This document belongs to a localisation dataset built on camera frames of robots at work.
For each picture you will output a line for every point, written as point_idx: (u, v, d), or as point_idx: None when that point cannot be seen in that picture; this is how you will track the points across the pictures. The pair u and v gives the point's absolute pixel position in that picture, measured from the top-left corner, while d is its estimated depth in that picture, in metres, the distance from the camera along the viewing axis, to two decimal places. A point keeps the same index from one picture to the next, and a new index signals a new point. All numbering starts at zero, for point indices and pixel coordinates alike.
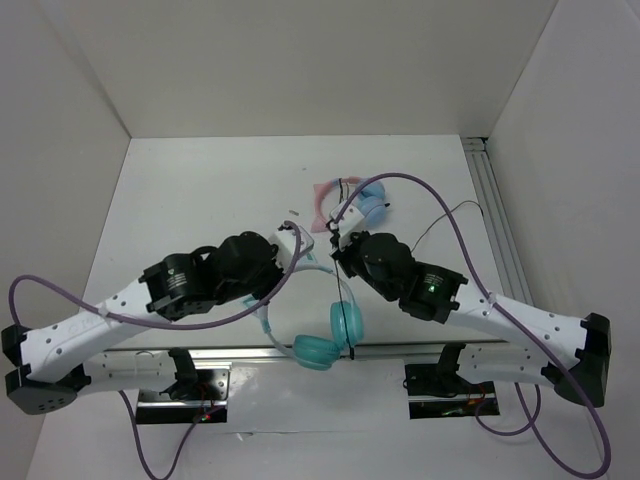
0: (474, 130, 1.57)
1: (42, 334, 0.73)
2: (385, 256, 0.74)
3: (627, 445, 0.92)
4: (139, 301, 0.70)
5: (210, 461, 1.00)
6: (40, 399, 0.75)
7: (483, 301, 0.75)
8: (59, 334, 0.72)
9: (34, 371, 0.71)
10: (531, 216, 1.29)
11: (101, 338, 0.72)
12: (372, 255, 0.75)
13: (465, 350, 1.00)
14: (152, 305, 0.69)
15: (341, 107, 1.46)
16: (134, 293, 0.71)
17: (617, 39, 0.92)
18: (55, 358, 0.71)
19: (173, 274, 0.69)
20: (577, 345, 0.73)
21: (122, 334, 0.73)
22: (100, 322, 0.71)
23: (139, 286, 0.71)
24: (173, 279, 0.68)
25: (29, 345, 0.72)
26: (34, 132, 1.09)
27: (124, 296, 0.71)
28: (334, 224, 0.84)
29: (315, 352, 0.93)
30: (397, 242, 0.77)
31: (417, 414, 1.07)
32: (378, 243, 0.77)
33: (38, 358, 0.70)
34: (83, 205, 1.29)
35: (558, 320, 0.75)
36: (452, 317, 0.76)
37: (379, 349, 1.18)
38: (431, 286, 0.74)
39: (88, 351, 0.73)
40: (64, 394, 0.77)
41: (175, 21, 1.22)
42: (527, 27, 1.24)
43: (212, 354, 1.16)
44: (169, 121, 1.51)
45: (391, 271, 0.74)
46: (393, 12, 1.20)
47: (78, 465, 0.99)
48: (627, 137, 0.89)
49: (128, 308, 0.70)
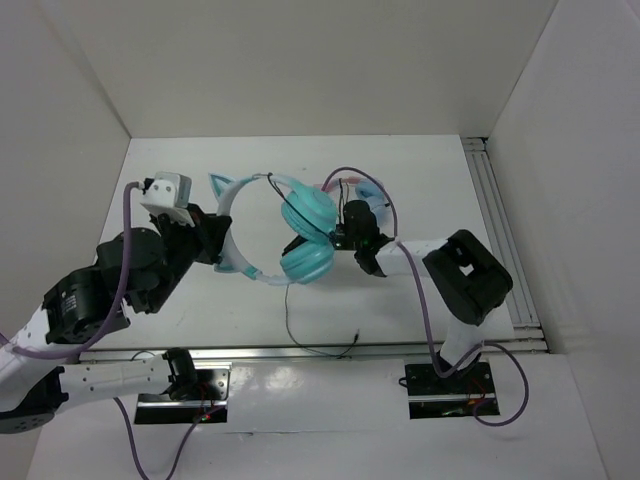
0: (473, 130, 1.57)
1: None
2: (357, 218, 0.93)
3: (629, 446, 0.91)
4: (41, 329, 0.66)
5: (211, 462, 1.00)
6: (11, 423, 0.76)
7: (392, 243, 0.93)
8: None
9: None
10: (531, 216, 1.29)
11: (19, 372, 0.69)
12: (347, 213, 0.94)
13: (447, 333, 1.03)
14: (53, 334, 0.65)
15: (340, 107, 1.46)
16: (37, 323, 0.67)
17: (618, 39, 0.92)
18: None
19: (65, 296, 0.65)
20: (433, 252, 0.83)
21: (40, 362, 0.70)
22: (12, 357, 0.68)
23: (41, 314, 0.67)
24: (66, 301, 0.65)
25: None
26: (34, 132, 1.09)
27: (30, 329, 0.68)
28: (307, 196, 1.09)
29: (311, 257, 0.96)
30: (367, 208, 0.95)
31: (417, 414, 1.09)
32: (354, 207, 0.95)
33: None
34: (83, 205, 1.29)
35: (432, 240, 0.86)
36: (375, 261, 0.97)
37: (378, 350, 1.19)
38: (369, 247, 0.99)
39: (13, 386, 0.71)
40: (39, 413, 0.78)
41: (175, 21, 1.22)
42: (527, 27, 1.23)
43: (213, 354, 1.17)
44: (169, 121, 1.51)
45: (358, 232, 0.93)
46: (393, 13, 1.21)
47: (78, 466, 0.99)
48: (627, 137, 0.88)
49: (34, 339, 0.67)
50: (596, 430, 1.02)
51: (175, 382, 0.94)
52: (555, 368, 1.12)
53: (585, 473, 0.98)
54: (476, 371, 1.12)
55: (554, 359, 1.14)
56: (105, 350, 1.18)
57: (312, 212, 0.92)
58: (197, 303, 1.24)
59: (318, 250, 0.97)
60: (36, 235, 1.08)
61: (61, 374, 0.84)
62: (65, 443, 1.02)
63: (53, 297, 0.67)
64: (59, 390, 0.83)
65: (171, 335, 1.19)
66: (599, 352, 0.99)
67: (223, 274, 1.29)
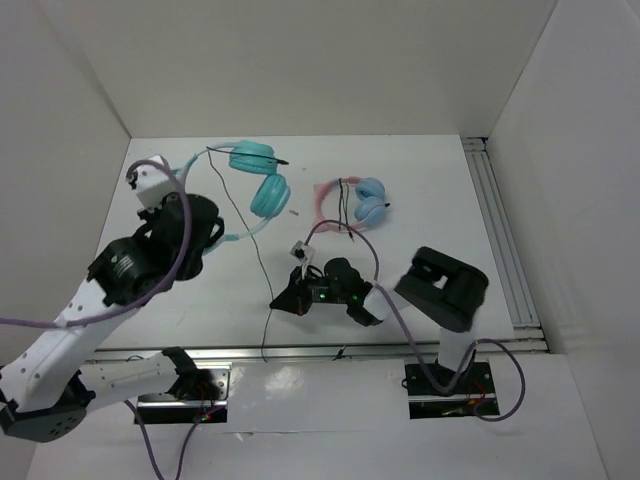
0: (474, 131, 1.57)
1: (16, 366, 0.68)
2: (341, 277, 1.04)
3: (629, 446, 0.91)
4: (93, 298, 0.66)
5: (210, 462, 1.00)
6: (49, 424, 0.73)
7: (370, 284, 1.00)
8: (30, 358, 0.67)
9: (22, 404, 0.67)
10: (531, 216, 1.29)
11: (73, 347, 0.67)
12: (331, 274, 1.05)
13: None
14: (113, 295, 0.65)
15: (340, 108, 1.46)
16: (88, 293, 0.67)
17: (618, 40, 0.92)
18: (36, 384, 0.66)
19: (118, 259, 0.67)
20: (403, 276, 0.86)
21: (93, 337, 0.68)
22: (65, 333, 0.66)
23: (90, 284, 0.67)
24: (120, 263, 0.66)
25: (8, 379, 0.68)
26: (34, 133, 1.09)
27: (78, 302, 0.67)
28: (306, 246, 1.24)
29: (271, 191, 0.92)
30: (347, 265, 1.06)
31: (417, 414, 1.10)
32: (334, 266, 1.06)
33: (21, 390, 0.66)
34: (84, 204, 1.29)
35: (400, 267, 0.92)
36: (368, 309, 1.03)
37: (377, 350, 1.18)
38: (357, 297, 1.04)
39: (64, 370, 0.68)
40: (74, 412, 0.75)
41: (175, 21, 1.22)
42: (527, 27, 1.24)
43: (212, 354, 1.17)
44: (169, 122, 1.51)
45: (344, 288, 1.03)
46: (393, 14, 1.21)
47: (78, 466, 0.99)
48: (627, 137, 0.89)
49: (87, 309, 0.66)
50: (596, 430, 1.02)
51: (180, 379, 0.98)
52: (555, 368, 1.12)
53: (585, 473, 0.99)
54: (476, 371, 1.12)
55: (554, 359, 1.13)
56: (105, 350, 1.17)
57: (254, 148, 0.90)
58: (196, 303, 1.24)
59: (274, 185, 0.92)
60: (38, 235, 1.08)
61: (80, 375, 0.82)
62: (66, 442, 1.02)
63: (101, 266, 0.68)
64: (84, 389, 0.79)
65: (169, 335, 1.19)
66: (599, 351, 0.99)
67: (223, 273, 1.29)
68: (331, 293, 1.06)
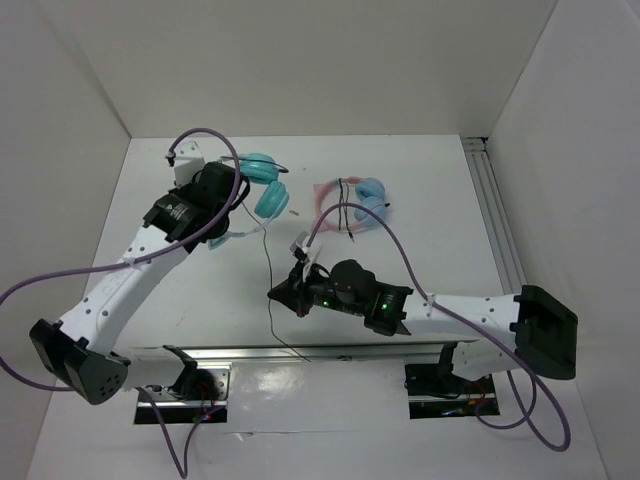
0: (474, 130, 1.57)
1: (77, 311, 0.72)
2: (353, 284, 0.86)
3: (629, 446, 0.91)
4: (154, 238, 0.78)
5: (211, 461, 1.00)
6: (104, 379, 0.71)
7: (426, 304, 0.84)
8: (95, 299, 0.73)
9: (92, 340, 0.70)
10: (531, 216, 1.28)
11: (139, 283, 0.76)
12: (341, 282, 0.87)
13: (456, 349, 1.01)
14: (172, 235, 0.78)
15: (340, 108, 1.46)
16: (147, 235, 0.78)
17: (619, 41, 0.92)
18: (105, 321, 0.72)
19: (173, 207, 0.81)
20: (512, 320, 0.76)
21: (149, 279, 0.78)
22: (131, 271, 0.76)
23: (148, 229, 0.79)
24: (176, 210, 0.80)
25: (70, 324, 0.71)
26: (34, 134, 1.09)
27: (138, 244, 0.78)
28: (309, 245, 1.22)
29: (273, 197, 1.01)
30: (362, 267, 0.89)
31: (417, 414, 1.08)
32: (345, 271, 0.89)
33: (89, 328, 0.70)
34: (84, 204, 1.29)
35: (493, 301, 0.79)
36: (407, 325, 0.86)
37: (377, 350, 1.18)
38: (384, 304, 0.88)
39: (128, 306, 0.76)
40: (123, 372, 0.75)
41: (175, 21, 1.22)
42: (527, 27, 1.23)
43: (212, 354, 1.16)
44: (169, 122, 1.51)
45: (358, 296, 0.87)
46: (393, 14, 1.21)
47: (78, 465, 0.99)
48: (628, 137, 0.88)
49: (150, 247, 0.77)
50: (596, 430, 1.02)
51: (181, 374, 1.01)
52: None
53: (585, 473, 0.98)
54: None
55: None
56: None
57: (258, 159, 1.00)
58: (196, 303, 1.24)
59: (275, 191, 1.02)
60: (39, 235, 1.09)
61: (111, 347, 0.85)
62: (67, 442, 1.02)
63: (156, 214, 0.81)
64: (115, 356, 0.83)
65: (170, 335, 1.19)
66: (599, 352, 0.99)
67: (223, 274, 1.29)
68: (335, 299, 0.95)
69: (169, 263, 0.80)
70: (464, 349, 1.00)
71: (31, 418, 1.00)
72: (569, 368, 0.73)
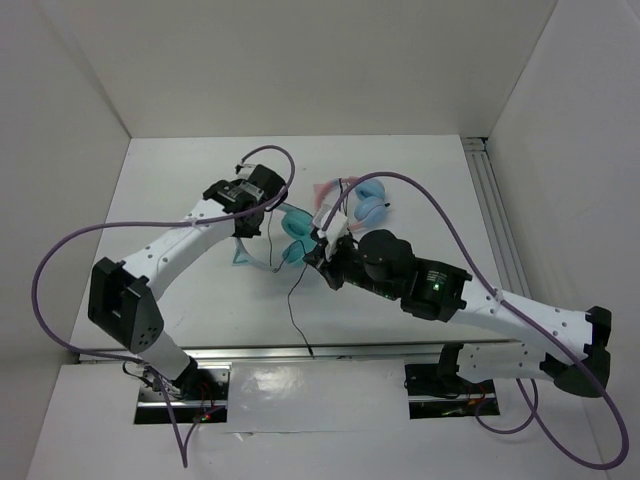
0: (474, 131, 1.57)
1: (139, 256, 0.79)
2: (386, 256, 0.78)
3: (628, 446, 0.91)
4: (212, 208, 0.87)
5: (210, 462, 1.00)
6: (149, 322, 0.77)
7: (490, 299, 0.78)
8: (157, 247, 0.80)
9: (151, 280, 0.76)
10: (531, 216, 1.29)
11: (197, 241, 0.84)
12: (371, 255, 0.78)
13: (464, 351, 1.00)
14: (228, 209, 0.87)
15: (342, 108, 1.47)
16: (206, 207, 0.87)
17: (618, 41, 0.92)
18: (165, 267, 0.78)
19: (229, 189, 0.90)
20: (585, 341, 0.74)
21: (203, 243, 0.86)
22: (191, 231, 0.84)
23: (207, 202, 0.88)
24: (231, 191, 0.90)
25: (132, 264, 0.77)
26: (35, 135, 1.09)
27: (198, 210, 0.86)
28: (322, 232, 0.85)
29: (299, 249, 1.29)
30: (396, 238, 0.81)
31: (417, 414, 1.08)
32: (375, 241, 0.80)
33: (150, 269, 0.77)
34: (84, 203, 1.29)
35: (564, 315, 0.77)
36: (456, 315, 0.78)
37: (379, 349, 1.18)
38: (435, 284, 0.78)
39: (182, 261, 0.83)
40: (159, 321, 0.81)
41: (175, 20, 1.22)
42: (527, 28, 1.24)
43: (213, 354, 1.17)
44: (169, 122, 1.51)
45: (392, 271, 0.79)
46: (393, 14, 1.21)
47: (77, 466, 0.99)
48: (628, 137, 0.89)
49: (209, 215, 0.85)
50: (597, 433, 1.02)
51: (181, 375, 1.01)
52: None
53: (584, 472, 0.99)
54: None
55: None
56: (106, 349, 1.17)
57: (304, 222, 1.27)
58: (198, 303, 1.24)
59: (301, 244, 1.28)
60: (39, 235, 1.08)
61: None
62: (67, 441, 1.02)
63: (214, 192, 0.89)
64: None
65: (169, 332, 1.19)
66: None
67: (224, 273, 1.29)
68: (366, 277, 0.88)
69: (220, 233, 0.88)
70: (472, 352, 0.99)
71: (30, 418, 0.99)
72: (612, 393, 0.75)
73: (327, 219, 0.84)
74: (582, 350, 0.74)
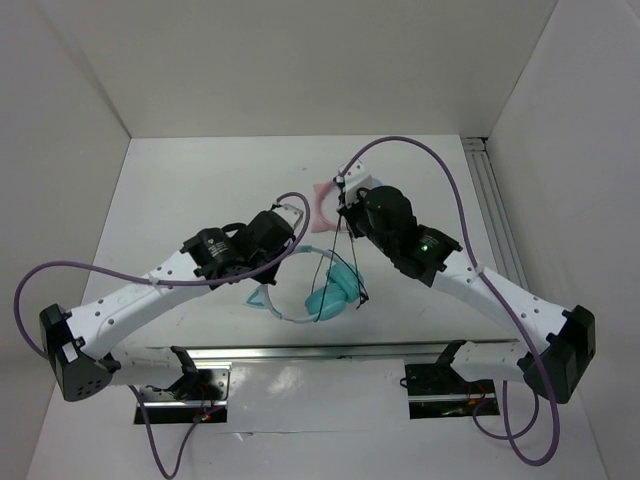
0: (474, 130, 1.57)
1: (89, 309, 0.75)
2: (385, 205, 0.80)
3: (629, 446, 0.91)
4: (184, 268, 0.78)
5: (210, 461, 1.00)
6: (84, 381, 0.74)
7: (470, 270, 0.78)
8: (107, 306, 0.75)
9: (88, 344, 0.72)
10: (531, 215, 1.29)
11: (156, 302, 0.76)
12: (373, 202, 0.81)
13: (463, 346, 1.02)
14: (199, 271, 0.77)
15: (341, 108, 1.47)
16: (180, 262, 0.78)
17: (619, 40, 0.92)
18: (108, 329, 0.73)
19: (212, 244, 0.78)
20: (551, 331, 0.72)
21: (166, 303, 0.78)
22: (151, 290, 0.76)
23: (183, 256, 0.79)
24: (212, 248, 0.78)
25: (76, 320, 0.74)
26: (36, 136, 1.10)
27: (168, 267, 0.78)
28: (341, 179, 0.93)
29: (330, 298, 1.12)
30: (402, 195, 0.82)
31: (417, 413, 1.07)
32: (385, 193, 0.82)
33: (90, 330, 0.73)
34: (84, 203, 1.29)
35: (540, 304, 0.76)
36: (438, 279, 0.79)
37: (382, 349, 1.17)
38: (424, 246, 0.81)
39: (132, 323, 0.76)
40: (103, 378, 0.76)
41: (174, 20, 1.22)
42: (527, 27, 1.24)
43: (214, 354, 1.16)
44: (170, 122, 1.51)
45: (389, 222, 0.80)
46: (393, 13, 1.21)
47: (76, 465, 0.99)
48: (628, 137, 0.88)
49: (176, 274, 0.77)
50: (596, 430, 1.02)
51: (179, 379, 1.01)
52: None
53: (584, 472, 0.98)
54: None
55: None
56: None
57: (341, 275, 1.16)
58: (197, 303, 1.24)
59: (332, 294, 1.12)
60: (39, 235, 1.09)
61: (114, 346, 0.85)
62: (67, 441, 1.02)
63: (195, 243, 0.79)
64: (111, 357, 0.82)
65: (169, 330, 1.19)
66: (599, 352, 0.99)
67: None
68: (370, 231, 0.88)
69: (190, 295, 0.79)
70: (470, 348, 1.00)
71: (30, 418, 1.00)
72: (567, 394, 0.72)
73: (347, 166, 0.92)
74: (545, 338, 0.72)
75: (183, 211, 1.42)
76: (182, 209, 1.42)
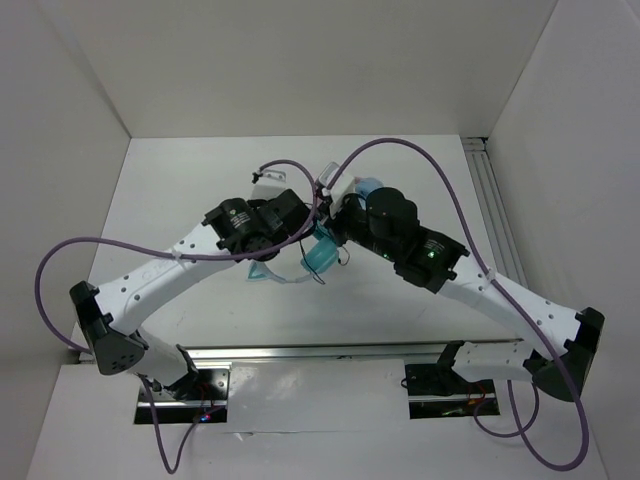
0: (474, 130, 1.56)
1: (114, 286, 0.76)
2: (389, 213, 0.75)
3: (629, 447, 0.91)
4: (208, 241, 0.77)
5: (210, 462, 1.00)
6: (118, 354, 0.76)
7: (481, 277, 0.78)
8: (133, 282, 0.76)
9: (116, 319, 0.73)
10: (532, 215, 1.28)
11: (182, 276, 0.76)
12: (376, 209, 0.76)
13: (462, 347, 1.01)
14: (223, 244, 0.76)
15: (341, 108, 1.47)
16: (202, 235, 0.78)
17: (619, 40, 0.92)
18: (135, 304, 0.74)
19: (235, 215, 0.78)
20: (568, 336, 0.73)
21: (190, 278, 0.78)
22: (174, 265, 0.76)
23: (205, 229, 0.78)
24: (236, 219, 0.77)
25: (103, 296, 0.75)
26: (36, 136, 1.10)
27: (191, 240, 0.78)
28: (326, 192, 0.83)
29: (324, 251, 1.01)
30: (405, 198, 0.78)
31: (417, 413, 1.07)
32: (383, 197, 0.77)
33: (117, 306, 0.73)
34: (84, 203, 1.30)
35: (553, 308, 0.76)
36: (445, 285, 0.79)
37: (379, 350, 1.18)
38: (430, 252, 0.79)
39: (159, 297, 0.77)
40: (135, 352, 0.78)
41: (174, 20, 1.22)
42: (527, 27, 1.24)
43: (213, 354, 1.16)
44: (170, 122, 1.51)
45: (393, 228, 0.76)
46: (393, 13, 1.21)
47: (77, 465, 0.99)
48: (629, 136, 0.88)
49: (199, 248, 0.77)
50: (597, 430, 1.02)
51: (181, 378, 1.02)
52: None
53: (583, 473, 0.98)
54: None
55: None
56: None
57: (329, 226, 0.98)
58: (197, 303, 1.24)
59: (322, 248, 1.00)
60: (39, 235, 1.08)
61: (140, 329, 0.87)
62: (67, 441, 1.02)
63: (217, 215, 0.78)
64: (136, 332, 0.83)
65: (169, 330, 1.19)
66: (599, 352, 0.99)
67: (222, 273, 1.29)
68: (368, 236, 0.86)
69: (214, 268, 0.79)
70: (470, 350, 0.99)
71: (30, 418, 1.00)
72: None
73: (333, 178, 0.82)
74: (562, 345, 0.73)
75: (183, 211, 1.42)
76: (182, 209, 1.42)
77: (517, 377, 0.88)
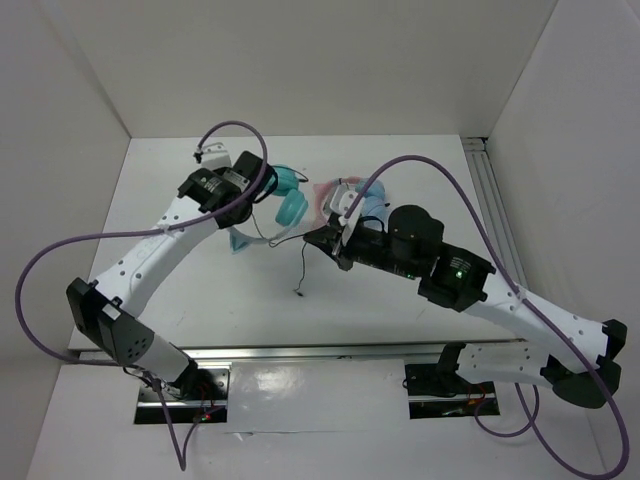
0: (474, 130, 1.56)
1: (112, 273, 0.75)
2: (417, 233, 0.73)
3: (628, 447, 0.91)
4: (188, 209, 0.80)
5: (211, 462, 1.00)
6: (134, 337, 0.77)
7: (512, 296, 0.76)
8: (129, 263, 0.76)
9: (125, 300, 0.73)
10: (531, 215, 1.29)
11: (174, 247, 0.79)
12: (403, 230, 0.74)
13: (465, 351, 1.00)
14: (205, 206, 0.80)
15: (341, 108, 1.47)
16: (182, 206, 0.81)
17: (619, 41, 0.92)
18: (139, 283, 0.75)
19: (206, 181, 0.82)
20: (599, 353, 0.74)
21: (180, 249, 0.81)
22: (164, 238, 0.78)
23: (182, 200, 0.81)
24: (208, 184, 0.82)
25: (105, 284, 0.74)
26: (37, 136, 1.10)
27: (172, 213, 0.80)
28: (344, 219, 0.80)
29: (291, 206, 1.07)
30: (430, 216, 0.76)
31: (417, 413, 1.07)
32: (410, 216, 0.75)
33: (124, 289, 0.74)
34: (84, 203, 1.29)
35: (581, 323, 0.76)
36: (476, 306, 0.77)
37: (377, 349, 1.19)
38: (457, 272, 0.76)
39: (157, 273, 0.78)
40: (145, 333, 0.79)
41: (175, 21, 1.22)
42: (527, 28, 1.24)
43: (213, 354, 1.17)
44: (170, 121, 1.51)
45: (419, 248, 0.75)
46: (393, 13, 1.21)
47: (77, 465, 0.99)
48: (629, 136, 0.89)
49: (183, 217, 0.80)
50: (596, 430, 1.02)
51: (180, 380, 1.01)
52: None
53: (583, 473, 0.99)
54: None
55: None
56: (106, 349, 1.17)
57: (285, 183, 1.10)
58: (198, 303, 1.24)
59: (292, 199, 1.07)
60: (39, 235, 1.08)
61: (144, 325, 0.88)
62: (67, 442, 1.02)
63: (189, 186, 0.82)
64: None
65: (169, 330, 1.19)
66: None
67: (222, 273, 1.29)
68: (386, 257, 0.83)
69: (199, 234, 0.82)
70: (474, 353, 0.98)
71: (30, 419, 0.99)
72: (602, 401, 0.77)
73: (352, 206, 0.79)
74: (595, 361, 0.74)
75: None
76: None
77: (527, 383, 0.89)
